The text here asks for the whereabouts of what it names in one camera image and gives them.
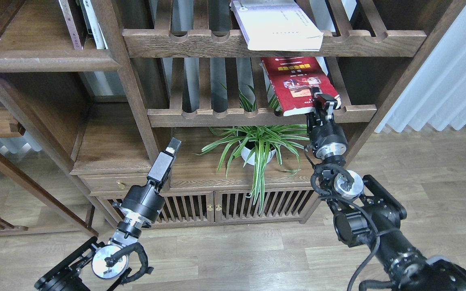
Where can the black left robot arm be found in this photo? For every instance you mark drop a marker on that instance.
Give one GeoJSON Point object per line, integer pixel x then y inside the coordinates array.
{"type": "Point", "coordinates": [123, 258]}

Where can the white curtain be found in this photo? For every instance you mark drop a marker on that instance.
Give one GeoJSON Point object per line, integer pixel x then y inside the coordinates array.
{"type": "Point", "coordinates": [436, 96]}

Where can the wooden side furniture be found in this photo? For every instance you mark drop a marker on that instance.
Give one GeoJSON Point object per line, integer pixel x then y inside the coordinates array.
{"type": "Point", "coordinates": [10, 127]}

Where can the red book with photo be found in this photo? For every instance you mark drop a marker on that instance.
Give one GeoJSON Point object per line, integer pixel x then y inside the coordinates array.
{"type": "Point", "coordinates": [292, 79]}

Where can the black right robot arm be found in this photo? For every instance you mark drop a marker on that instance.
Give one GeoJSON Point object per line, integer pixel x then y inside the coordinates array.
{"type": "Point", "coordinates": [364, 213]}

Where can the dark wooden bookshelf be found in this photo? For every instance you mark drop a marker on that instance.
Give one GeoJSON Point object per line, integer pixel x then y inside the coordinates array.
{"type": "Point", "coordinates": [176, 68]}

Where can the brass drawer knob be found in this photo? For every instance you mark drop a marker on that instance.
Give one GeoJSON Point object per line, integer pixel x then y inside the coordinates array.
{"type": "Point", "coordinates": [120, 185]}

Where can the white paperback book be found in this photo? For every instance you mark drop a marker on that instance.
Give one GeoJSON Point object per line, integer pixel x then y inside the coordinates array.
{"type": "Point", "coordinates": [276, 25]}

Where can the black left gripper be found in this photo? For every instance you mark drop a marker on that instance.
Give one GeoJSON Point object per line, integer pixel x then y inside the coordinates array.
{"type": "Point", "coordinates": [143, 204]}

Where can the white plant pot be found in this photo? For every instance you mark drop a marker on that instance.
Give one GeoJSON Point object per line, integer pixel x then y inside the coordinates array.
{"type": "Point", "coordinates": [251, 158]}

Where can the maroon book white characters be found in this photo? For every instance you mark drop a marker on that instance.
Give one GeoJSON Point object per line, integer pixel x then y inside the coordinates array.
{"type": "Point", "coordinates": [73, 15]}

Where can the upright white books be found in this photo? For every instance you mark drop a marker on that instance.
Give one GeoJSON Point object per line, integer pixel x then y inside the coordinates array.
{"type": "Point", "coordinates": [93, 24]}

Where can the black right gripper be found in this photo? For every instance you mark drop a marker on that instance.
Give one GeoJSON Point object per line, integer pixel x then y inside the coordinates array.
{"type": "Point", "coordinates": [326, 136]}

